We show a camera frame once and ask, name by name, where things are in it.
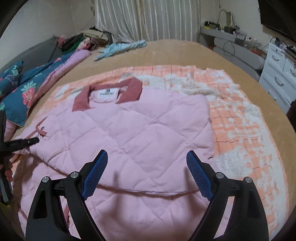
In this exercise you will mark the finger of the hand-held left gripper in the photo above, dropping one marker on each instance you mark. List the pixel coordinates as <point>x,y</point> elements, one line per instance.
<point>22,143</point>

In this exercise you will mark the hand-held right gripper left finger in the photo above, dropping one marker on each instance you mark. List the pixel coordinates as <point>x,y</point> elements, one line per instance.
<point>96,173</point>

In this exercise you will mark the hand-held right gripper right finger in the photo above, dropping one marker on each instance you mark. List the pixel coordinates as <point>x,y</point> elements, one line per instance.
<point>198,176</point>

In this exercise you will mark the pink quilted jacket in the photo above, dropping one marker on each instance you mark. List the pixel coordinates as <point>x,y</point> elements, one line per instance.
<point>138,120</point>

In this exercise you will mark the pile of clothes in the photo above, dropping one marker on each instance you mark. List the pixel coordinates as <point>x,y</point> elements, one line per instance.
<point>92,39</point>

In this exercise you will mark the pink pillow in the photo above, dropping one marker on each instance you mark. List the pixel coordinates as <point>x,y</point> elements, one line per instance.
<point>10,131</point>

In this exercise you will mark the blue floral quilt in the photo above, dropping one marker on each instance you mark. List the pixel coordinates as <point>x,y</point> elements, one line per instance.
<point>30,92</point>

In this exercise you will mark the orange checked fleece blanket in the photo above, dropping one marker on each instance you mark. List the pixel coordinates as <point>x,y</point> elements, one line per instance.
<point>231,120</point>

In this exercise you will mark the grey headboard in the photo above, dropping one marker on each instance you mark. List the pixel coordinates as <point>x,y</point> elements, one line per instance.
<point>34,53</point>

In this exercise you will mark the dark cloth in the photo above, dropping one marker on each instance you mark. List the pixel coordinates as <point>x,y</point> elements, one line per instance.
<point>291,111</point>

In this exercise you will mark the tan bedspread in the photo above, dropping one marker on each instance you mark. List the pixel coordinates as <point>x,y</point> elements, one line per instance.
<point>185,53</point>

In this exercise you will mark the light blue garment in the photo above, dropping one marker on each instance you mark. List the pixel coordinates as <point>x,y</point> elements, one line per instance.
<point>115,48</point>

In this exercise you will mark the grey desk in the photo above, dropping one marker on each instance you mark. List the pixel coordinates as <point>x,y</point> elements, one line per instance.
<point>242,53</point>

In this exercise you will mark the white drawer cabinet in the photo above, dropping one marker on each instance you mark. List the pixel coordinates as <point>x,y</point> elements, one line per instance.
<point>275,69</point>

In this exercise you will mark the assorted small desk items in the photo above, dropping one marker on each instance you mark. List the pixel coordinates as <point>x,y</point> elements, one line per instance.
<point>240,36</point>

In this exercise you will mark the white striped curtain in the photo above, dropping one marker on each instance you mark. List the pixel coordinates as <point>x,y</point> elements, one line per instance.
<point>150,18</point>

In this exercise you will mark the black television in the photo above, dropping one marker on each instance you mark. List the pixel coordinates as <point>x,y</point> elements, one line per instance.
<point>277,16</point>

